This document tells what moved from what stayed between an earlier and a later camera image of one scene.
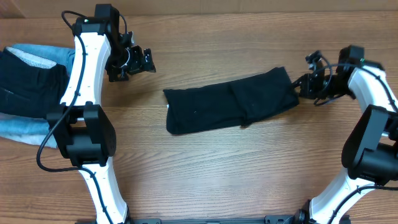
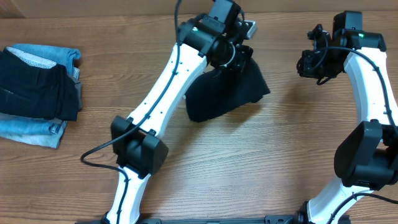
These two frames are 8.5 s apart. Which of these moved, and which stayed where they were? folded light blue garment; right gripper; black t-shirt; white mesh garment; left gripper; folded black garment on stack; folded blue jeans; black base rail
Moved: right gripper; left gripper; black t-shirt
Stayed: folded blue jeans; white mesh garment; black base rail; folded light blue garment; folded black garment on stack
